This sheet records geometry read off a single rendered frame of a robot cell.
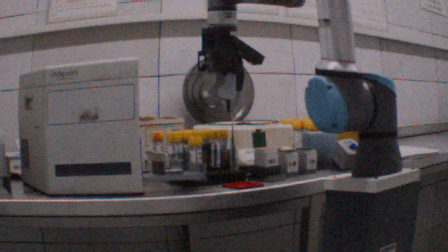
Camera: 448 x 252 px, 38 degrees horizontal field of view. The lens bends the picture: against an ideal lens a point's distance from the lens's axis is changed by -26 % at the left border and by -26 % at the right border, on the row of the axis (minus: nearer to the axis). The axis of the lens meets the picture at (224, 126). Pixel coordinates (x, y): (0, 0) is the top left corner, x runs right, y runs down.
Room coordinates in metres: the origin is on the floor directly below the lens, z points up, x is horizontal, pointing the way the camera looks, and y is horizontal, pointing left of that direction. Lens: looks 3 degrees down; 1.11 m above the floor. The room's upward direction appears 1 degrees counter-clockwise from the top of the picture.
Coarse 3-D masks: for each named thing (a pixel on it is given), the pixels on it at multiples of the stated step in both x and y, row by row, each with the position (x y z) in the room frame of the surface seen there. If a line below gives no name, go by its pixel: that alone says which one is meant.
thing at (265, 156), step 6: (258, 150) 2.02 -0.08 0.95; (264, 150) 2.00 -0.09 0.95; (270, 150) 2.01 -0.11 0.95; (258, 156) 2.02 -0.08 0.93; (264, 156) 2.00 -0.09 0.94; (270, 156) 2.00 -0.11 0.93; (276, 156) 2.01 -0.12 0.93; (258, 162) 2.02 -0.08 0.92; (264, 162) 2.00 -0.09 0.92; (270, 162) 2.00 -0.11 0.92; (276, 162) 2.01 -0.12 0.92
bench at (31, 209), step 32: (416, 128) 3.22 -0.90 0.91; (416, 160) 2.24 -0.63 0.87; (32, 192) 1.65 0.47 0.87; (160, 192) 1.81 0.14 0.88; (192, 192) 1.82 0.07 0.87; (224, 192) 1.82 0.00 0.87; (256, 192) 1.87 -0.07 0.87; (288, 192) 1.92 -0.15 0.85; (320, 192) 1.98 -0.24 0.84; (0, 224) 1.49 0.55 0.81; (32, 224) 1.55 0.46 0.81; (64, 224) 1.61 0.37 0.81; (96, 224) 1.66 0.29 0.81; (128, 224) 1.71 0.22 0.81; (160, 224) 1.76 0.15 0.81; (192, 224) 2.49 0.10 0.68
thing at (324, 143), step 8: (304, 136) 2.18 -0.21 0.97; (312, 136) 2.16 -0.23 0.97; (320, 136) 2.17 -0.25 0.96; (328, 136) 2.19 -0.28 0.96; (336, 136) 2.20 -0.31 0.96; (304, 144) 2.18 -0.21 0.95; (312, 144) 2.16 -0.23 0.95; (320, 144) 2.17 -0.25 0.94; (328, 144) 2.19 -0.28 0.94; (320, 152) 2.17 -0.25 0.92; (328, 152) 2.19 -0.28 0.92; (320, 160) 2.17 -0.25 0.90; (328, 160) 2.19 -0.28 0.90; (320, 168) 2.15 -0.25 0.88
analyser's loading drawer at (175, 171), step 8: (152, 160) 1.84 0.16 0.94; (176, 160) 1.85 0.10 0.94; (160, 168) 1.82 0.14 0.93; (168, 168) 1.87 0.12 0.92; (176, 168) 1.85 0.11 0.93; (192, 168) 1.89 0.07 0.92; (200, 168) 1.87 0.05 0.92; (144, 176) 1.78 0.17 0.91; (152, 176) 1.78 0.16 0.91; (160, 176) 1.79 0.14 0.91; (168, 176) 1.80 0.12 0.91; (176, 176) 1.81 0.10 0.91; (184, 176) 1.83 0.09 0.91; (192, 176) 1.84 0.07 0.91; (200, 176) 1.85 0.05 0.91
